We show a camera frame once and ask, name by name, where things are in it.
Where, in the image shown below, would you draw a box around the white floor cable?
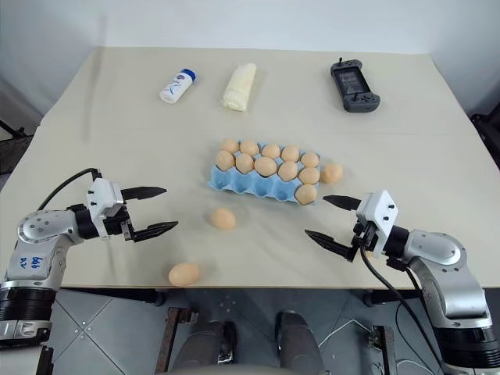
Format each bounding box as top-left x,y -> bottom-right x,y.
316,318 -> 376,375

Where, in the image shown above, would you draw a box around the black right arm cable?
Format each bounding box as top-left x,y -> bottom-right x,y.
359,245 -> 450,370

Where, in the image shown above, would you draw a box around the grey handheld game controller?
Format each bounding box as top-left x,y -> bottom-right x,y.
330,57 -> 381,113

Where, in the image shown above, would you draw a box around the black box on floor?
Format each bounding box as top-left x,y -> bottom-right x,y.
36,345 -> 55,375

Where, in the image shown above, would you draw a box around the black stand legs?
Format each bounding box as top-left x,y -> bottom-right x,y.
0,116 -> 37,142

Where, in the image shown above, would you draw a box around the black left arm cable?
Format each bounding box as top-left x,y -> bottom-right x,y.
37,167 -> 101,212

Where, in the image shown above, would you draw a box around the black table leg bracket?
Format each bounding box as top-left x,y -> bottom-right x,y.
362,289 -> 394,307
149,288 -> 168,308

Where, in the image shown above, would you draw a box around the white bottle with blue cap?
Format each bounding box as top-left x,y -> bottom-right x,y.
159,68 -> 199,105

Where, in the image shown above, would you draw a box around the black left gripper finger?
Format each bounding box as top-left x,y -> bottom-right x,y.
121,186 -> 169,203
130,220 -> 180,241

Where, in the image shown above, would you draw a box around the rolled cream towel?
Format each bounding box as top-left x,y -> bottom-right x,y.
219,62 -> 259,113

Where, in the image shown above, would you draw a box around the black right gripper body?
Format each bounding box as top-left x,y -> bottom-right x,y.
350,217 -> 379,263

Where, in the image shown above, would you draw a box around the rusty metal frame bar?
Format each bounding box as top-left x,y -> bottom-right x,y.
368,323 -> 398,375
155,306 -> 197,375

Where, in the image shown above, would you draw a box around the black equipment case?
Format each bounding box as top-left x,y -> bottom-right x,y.
470,112 -> 500,170

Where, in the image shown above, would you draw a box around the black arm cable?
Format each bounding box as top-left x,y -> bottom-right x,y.
37,167 -> 101,212
359,245 -> 450,370

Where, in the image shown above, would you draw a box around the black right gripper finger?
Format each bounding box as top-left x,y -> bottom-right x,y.
323,194 -> 360,213
304,229 -> 356,263

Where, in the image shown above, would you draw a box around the blue egg tray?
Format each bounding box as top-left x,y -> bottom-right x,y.
205,161 -> 325,205

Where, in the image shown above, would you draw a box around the dark rounded shape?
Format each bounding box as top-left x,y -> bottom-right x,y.
274,309 -> 326,375
176,319 -> 239,375

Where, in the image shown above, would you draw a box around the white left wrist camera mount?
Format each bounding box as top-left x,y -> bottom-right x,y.
85,177 -> 127,238

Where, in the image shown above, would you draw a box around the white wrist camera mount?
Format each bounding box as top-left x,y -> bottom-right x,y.
85,177 -> 127,238
355,190 -> 401,259

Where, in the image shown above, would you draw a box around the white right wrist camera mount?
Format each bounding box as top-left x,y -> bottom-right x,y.
355,190 -> 401,259

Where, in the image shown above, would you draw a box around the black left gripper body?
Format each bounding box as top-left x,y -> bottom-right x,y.
102,202 -> 136,241

